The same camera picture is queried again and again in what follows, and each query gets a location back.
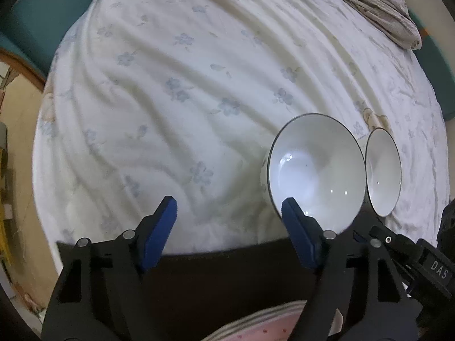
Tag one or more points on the black mat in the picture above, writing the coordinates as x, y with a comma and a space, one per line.
220, 277

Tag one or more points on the wooden bed frame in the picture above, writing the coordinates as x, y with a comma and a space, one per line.
25, 65

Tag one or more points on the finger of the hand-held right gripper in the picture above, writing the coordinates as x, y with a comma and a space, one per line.
401, 252

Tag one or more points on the crumpled beige cloth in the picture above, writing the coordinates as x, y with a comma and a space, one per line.
373, 0

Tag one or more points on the small white patterned bowl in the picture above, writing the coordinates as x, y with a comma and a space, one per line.
384, 174

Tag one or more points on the white floral bedsheet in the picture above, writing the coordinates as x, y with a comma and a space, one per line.
213, 78

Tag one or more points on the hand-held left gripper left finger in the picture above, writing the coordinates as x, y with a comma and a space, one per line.
160, 234

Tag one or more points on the large white patterned bowl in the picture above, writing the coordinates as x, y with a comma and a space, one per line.
316, 170

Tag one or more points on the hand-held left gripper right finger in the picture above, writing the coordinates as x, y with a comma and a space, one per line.
298, 231

